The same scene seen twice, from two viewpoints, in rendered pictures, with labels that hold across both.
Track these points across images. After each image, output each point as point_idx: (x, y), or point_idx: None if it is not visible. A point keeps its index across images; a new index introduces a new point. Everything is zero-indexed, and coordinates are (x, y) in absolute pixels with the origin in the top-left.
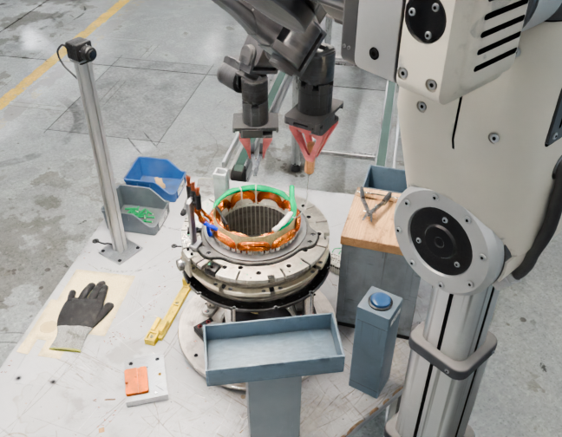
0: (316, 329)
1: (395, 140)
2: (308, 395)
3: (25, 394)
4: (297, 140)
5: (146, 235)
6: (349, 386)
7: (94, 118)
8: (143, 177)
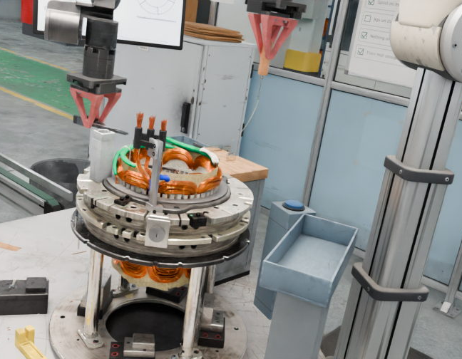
0: (297, 237)
1: (26, 167)
2: (262, 344)
3: None
4: (268, 34)
5: None
6: (270, 320)
7: None
8: None
